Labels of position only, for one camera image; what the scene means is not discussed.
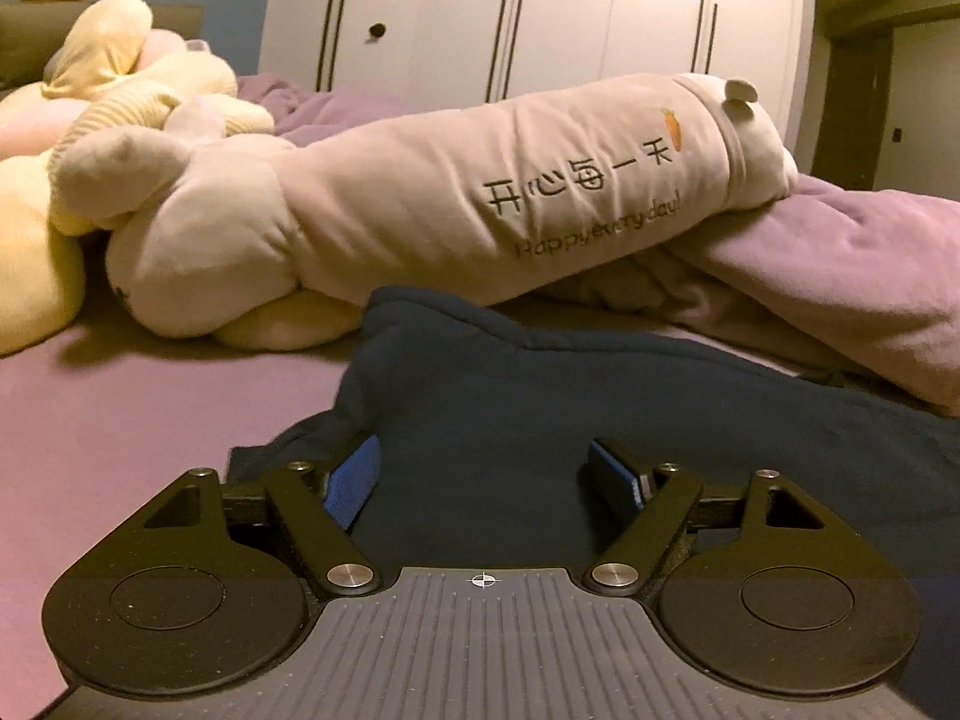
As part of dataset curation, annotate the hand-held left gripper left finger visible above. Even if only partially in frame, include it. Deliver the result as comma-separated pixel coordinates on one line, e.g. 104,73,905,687
139,433,383,601

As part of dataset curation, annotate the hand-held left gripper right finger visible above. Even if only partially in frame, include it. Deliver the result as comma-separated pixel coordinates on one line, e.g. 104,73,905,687
581,436,826,601

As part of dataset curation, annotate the navy zip jacket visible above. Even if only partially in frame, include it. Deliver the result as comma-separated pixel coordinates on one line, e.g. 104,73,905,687
229,285,960,593

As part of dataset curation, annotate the purple bed sheet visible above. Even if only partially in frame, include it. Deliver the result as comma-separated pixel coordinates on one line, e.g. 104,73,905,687
0,292,826,720

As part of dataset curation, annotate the white rabbit plush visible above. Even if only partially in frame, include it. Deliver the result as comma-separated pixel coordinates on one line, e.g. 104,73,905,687
49,94,361,338

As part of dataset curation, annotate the purple duvet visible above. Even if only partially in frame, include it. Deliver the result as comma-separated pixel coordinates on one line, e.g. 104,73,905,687
236,73,960,421

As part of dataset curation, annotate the long pink plush pillow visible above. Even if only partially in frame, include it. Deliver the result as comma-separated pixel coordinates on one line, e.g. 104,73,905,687
277,73,800,308

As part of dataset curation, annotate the cream flower plush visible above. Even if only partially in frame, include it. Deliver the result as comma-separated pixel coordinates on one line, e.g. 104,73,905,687
0,0,361,357

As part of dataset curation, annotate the dark wooden door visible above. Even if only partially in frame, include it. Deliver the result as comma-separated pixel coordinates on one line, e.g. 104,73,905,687
825,26,897,181

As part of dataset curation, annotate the white wardrobe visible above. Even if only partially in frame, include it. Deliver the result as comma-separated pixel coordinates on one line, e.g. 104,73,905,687
259,0,818,158

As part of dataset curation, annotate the grey padded headboard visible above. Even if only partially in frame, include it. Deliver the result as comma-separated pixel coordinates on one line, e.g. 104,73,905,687
0,1,205,91

